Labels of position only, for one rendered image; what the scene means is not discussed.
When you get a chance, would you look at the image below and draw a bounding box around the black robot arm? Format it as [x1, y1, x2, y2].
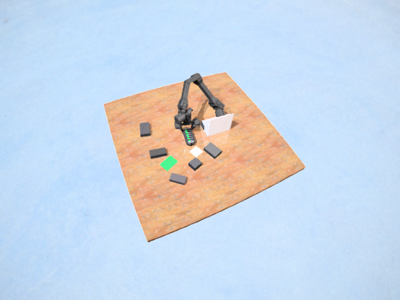
[174, 73, 225, 124]

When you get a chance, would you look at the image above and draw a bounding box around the dark grey switch control unit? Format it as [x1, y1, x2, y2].
[183, 127, 195, 146]

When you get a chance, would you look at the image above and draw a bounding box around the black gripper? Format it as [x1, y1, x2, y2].
[174, 118, 200, 132]

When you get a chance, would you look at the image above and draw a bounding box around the flat green square tile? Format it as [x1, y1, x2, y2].
[160, 155, 178, 171]

